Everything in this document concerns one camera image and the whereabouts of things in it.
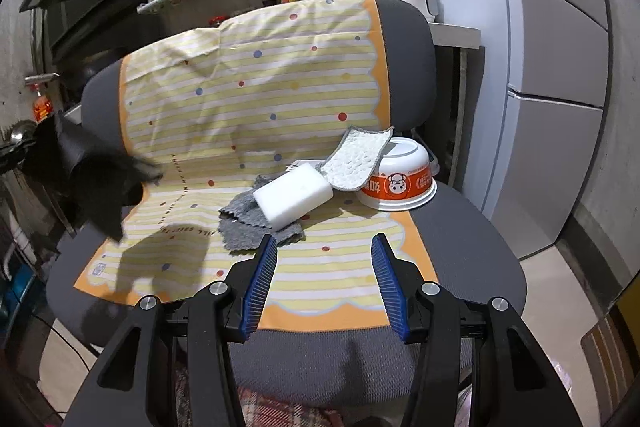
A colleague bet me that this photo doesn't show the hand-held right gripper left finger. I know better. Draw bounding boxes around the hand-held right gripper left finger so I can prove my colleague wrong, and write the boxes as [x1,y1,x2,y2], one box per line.
[65,234,279,427]

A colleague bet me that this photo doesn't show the white countertop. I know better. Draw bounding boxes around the white countertop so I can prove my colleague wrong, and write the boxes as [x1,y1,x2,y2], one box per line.
[429,21,482,49]

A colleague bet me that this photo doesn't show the metal ladle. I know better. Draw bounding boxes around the metal ladle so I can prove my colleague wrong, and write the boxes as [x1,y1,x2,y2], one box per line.
[0,119,39,158]

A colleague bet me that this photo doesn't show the white grey-edged dish cloth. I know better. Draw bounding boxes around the white grey-edged dish cloth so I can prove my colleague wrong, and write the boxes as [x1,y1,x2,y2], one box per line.
[317,125,396,192]

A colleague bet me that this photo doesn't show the black plastic bag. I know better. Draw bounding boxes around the black plastic bag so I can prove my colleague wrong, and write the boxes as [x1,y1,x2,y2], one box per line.
[22,111,166,244]

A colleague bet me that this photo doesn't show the grey office chair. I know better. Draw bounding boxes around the grey office chair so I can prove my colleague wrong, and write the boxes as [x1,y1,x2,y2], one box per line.
[45,0,529,408]

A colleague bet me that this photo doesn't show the grey cleaning cloth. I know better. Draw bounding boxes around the grey cleaning cloth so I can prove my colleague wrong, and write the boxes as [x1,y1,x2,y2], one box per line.
[217,174,307,257]

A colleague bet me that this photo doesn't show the grey refrigerator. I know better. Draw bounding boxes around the grey refrigerator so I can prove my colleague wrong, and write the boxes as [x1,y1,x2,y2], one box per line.
[405,0,614,264]

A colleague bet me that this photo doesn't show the orange white paper bowl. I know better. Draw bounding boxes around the orange white paper bowl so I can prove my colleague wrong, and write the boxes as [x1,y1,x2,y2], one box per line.
[357,137,438,212]

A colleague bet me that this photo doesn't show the yellow board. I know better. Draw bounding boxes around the yellow board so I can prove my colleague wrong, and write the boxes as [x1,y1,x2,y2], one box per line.
[580,289,640,411]

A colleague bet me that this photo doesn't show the person's plaid pants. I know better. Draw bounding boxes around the person's plaid pants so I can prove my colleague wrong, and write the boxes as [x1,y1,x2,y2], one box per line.
[172,357,351,427]

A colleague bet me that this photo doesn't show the yellow striped dotted cloth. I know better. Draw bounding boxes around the yellow striped dotted cloth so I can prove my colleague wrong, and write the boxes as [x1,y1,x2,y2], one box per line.
[74,0,440,334]

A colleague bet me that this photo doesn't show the white sponge block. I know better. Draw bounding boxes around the white sponge block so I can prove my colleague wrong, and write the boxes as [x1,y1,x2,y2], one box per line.
[253,165,334,231]

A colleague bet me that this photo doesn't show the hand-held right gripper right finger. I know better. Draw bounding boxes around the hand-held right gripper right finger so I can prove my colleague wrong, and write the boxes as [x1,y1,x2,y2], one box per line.
[371,233,583,427]

